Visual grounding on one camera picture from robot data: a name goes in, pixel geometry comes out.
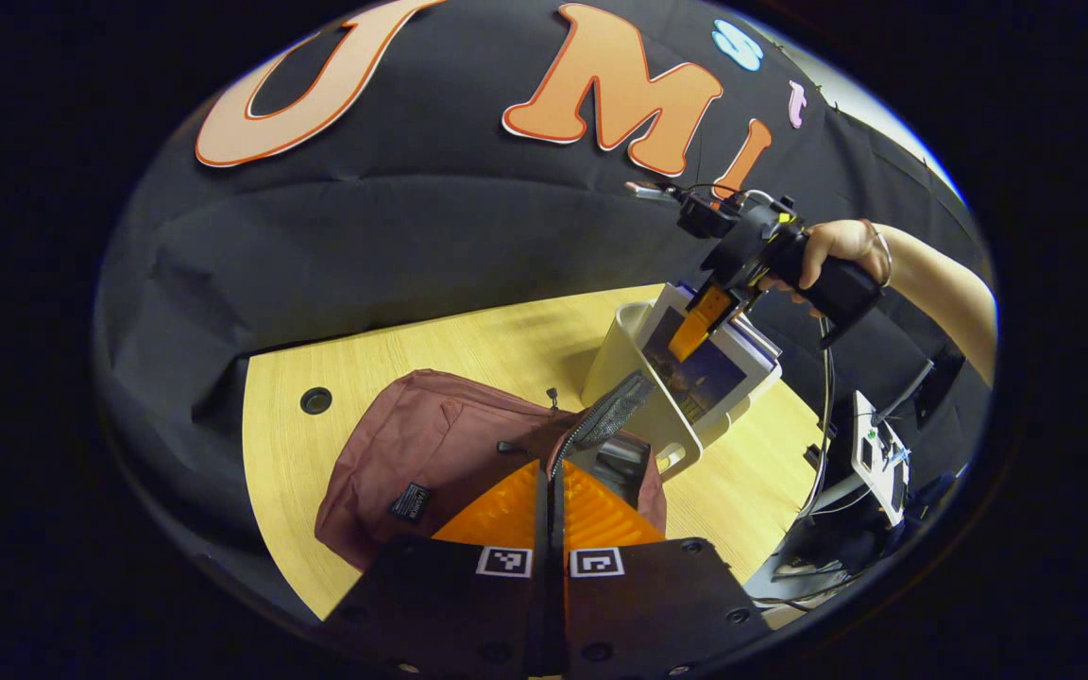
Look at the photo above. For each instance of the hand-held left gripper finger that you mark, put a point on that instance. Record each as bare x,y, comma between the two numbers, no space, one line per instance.
541,604
561,604

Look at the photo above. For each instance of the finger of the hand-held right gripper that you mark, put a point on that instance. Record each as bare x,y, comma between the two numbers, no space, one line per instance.
695,326

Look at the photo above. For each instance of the dark photo cover book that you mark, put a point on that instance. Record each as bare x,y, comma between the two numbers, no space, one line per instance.
709,382

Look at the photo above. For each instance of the white plastic bookshelf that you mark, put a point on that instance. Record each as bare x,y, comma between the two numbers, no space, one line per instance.
634,397

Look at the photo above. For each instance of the maroon fabric schoolbag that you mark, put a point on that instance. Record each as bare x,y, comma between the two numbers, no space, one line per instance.
421,444

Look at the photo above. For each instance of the white electronic device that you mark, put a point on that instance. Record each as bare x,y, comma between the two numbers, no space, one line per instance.
876,458

